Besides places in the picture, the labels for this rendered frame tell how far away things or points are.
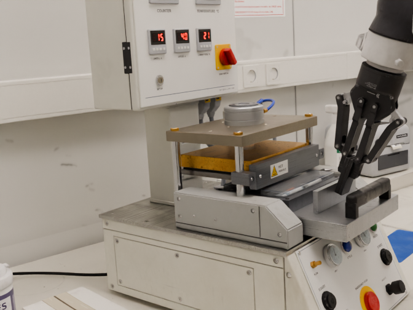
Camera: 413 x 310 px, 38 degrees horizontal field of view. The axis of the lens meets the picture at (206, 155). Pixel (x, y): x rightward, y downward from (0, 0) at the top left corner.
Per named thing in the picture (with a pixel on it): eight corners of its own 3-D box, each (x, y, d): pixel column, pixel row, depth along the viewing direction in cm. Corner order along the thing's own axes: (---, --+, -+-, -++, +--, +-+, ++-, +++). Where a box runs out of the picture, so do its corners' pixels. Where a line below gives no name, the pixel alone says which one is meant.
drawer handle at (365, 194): (345, 218, 100) (344, 194, 99) (380, 197, 111) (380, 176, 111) (356, 219, 99) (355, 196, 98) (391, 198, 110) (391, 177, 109)
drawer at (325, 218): (206, 221, 115) (203, 182, 114) (268, 195, 132) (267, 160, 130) (346, 247, 97) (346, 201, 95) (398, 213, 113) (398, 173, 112)
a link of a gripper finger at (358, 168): (362, 150, 105) (377, 157, 103) (353, 175, 107) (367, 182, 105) (357, 151, 104) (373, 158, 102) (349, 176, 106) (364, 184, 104)
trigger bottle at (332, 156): (319, 178, 204) (318, 105, 199) (334, 173, 209) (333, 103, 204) (341, 181, 197) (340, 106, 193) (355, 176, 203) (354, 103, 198)
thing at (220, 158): (181, 174, 118) (178, 127, 116) (246, 154, 135) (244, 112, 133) (253, 182, 107) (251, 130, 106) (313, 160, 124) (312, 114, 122)
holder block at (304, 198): (215, 202, 114) (214, 189, 114) (271, 180, 129) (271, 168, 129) (289, 214, 104) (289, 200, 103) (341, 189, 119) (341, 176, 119)
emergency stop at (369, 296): (366, 318, 107) (357, 297, 107) (375, 309, 110) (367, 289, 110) (373, 316, 106) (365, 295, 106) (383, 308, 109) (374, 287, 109)
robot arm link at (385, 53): (410, 44, 91) (397, 78, 93) (439, 42, 100) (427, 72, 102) (340, 20, 98) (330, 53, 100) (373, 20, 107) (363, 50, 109)
